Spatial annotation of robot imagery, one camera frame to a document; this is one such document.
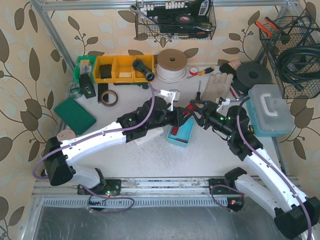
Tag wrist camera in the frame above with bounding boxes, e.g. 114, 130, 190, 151
158, 89, 181, 112
216, 97, 231, 112

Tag brown tape roll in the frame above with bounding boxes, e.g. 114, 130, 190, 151
100, 90, 119, 107

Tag green plastic bin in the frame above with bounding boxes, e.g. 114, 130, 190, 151
73, 56, 97, 83

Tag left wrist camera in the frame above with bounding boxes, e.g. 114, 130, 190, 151
158, 89, 181, 112

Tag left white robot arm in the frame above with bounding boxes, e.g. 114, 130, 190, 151
43, 96, 185, 189

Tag red springs in tray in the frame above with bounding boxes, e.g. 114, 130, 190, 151
171, 126, 188, 144

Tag green flat case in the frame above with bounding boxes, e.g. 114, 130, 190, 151
54, 97, 97, 136

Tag wire basket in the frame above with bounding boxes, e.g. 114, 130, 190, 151
259, 15, 320, 99
129, 0, 216, 42

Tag black pipe fitting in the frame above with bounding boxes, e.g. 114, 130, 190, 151
132, 59, 155, 82

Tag top wire basket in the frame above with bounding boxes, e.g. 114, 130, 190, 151
129, 0, 216, 42

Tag beige work glove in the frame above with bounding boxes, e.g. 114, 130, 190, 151
201, 73, 234, 103

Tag right wire basket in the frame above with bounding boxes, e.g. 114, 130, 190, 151
259, 15, 320, 99

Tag white cable spool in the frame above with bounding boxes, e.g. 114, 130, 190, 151
156, 48, 188, 84

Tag orange handled pliers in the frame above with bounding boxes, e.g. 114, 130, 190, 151
254, 16, 280, 38

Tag yellow plastic bin row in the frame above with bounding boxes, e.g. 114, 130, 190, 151
93, 54, 155, 84

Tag white four-peg base plate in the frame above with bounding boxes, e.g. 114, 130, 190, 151
134, 127, 164, 146

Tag red tape roll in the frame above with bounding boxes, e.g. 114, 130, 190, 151
189, 66, 198, 76

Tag glass jar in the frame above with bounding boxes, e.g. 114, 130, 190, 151
69, 82, 83, 99

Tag black coiled hose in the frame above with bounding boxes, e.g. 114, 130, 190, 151
277, 14, 320, 86

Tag black green device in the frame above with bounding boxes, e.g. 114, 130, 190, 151
79, 73, 96, 99

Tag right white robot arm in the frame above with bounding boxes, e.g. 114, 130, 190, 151
190, 99, 320, 240

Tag teal clear toolbox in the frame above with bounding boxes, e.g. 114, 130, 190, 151
246, 84, 295, 137

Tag black disc spool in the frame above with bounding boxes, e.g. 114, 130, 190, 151
232, 62, 272, 94

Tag teal plastic parts tray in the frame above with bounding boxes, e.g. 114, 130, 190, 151
167, 118, 195, 148

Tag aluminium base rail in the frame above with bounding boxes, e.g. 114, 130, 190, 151
32, 177, 240, 209

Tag round pink power strip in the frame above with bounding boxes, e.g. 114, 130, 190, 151
56, 129, 76, 142

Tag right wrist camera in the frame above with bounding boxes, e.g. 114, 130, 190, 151
216, 97, 231, 112

